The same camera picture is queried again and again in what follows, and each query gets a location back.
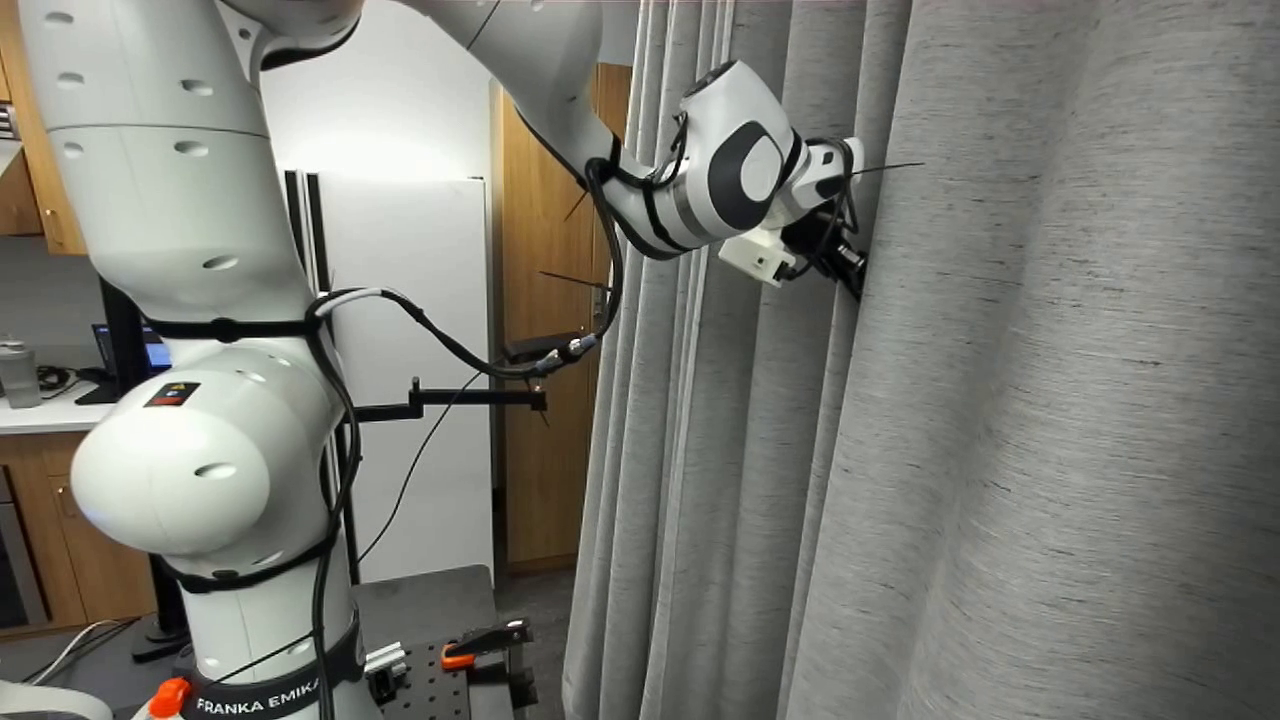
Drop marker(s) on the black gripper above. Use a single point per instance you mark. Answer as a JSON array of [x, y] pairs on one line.
[[839, 252]]

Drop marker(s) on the grey textured curtain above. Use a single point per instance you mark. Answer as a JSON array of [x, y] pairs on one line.
[[1064, 402]]

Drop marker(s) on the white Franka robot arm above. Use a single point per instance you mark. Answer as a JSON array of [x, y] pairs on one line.
[[175, 203]]

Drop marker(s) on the black vertical stand rails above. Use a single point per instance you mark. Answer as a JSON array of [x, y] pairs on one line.
[[319, 225]]

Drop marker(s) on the orange black bar clamp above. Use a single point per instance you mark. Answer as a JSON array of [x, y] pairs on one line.
[[487, 644]]

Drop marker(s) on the black perforated work table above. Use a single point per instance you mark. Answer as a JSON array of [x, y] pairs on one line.
[[426, 682]]

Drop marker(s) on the white countertop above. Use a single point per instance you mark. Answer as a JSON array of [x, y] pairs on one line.
[[34, 412]]

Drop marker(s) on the clear glass jar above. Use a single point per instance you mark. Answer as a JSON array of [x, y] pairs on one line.
[[17, 378]]

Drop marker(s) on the wooden base cabinet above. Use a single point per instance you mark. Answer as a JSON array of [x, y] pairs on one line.
[[72, 574]]

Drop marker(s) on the white round object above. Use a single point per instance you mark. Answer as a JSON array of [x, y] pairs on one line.
[[47, 701]]

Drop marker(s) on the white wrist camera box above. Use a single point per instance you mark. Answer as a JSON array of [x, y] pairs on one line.
[[767, 257]]

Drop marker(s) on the small silver metal bracket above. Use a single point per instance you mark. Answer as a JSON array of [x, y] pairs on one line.
[[386, 657]]

